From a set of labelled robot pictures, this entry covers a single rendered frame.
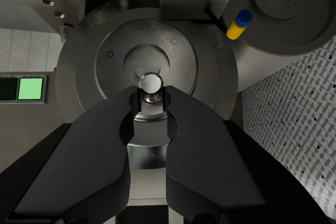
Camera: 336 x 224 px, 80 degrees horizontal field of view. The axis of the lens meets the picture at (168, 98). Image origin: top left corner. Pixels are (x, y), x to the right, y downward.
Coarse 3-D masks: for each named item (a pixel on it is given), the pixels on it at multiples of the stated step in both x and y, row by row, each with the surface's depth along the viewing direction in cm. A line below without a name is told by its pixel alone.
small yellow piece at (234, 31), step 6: (210, 12) 15; (240, 12) 12; (246, 12) 12; (216, 18) 15; (234, 18) 12; (240, 18) 12; (246, 18) 12; (216, 24) 15; (234, 24) 12; (240, 24) 12; (246, 24) 12; (222, 30) 14; (228, 30) 13; (234, 30) 13; (240, 30) 13; (228, 36) 14; (234, 36) 13
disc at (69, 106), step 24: (120, 0) 17; (144, 0) 17; (96, 24) 17; (72, 48) 16; (216, 48) 17; (72, 72) 16; (72, 96) 16; (216, 96) 16; (72, 120) 15; (144, 120) 16; (144, 168) 15
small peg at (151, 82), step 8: (152, 72) 11; (144, 80) 11; (152, 80) 11; (160, 80) 11; (144, 88) 11; (152, 88) 11; (160, 88) 11; (144, 96) 12; (152, 96) 11; (160, 96) 13
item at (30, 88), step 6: (24, 78) 49; (30, 78) 49; (36, 78) 49; (24, 84) 48; (30, 84) 48; (36, 84) 48; (24, 90) 48; (30, 90) 48; (36, 90) 48; (24, 96) 48; (30, 96) 48; (36, 96) 48
